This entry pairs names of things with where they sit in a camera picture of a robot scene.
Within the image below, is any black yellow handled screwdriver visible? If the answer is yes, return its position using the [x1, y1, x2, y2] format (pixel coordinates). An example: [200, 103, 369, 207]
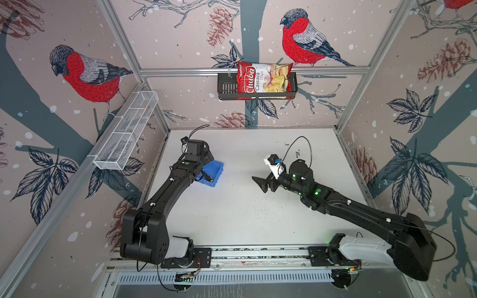
[201, 170, 214, 183]

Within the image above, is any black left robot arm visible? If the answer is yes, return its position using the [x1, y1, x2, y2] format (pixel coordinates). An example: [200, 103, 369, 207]
[120, 140, 214, 264]

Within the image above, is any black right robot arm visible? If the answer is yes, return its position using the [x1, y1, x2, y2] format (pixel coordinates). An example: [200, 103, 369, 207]
[253, 155, 437, 281]

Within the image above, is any blue plastic bin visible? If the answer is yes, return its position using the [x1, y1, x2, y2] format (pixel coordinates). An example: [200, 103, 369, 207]
[196, 160, 224, 187]

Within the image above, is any red cassava chips bag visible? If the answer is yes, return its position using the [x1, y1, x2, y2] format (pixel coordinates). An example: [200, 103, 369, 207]
[237, 62, 293, 93]

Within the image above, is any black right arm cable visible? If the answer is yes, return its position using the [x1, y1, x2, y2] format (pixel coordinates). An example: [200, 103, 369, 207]
[280, 135, 313, 166]

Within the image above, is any black wall basket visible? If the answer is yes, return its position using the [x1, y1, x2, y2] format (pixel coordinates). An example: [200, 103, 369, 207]
[217, 72, 298, 101]

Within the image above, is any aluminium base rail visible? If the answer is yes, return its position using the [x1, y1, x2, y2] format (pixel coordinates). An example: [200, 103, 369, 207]
[101, 245, 371, 293]

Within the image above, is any white wire wall basket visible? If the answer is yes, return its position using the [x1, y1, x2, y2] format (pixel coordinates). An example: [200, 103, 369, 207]
[93, 91, 159, 171]

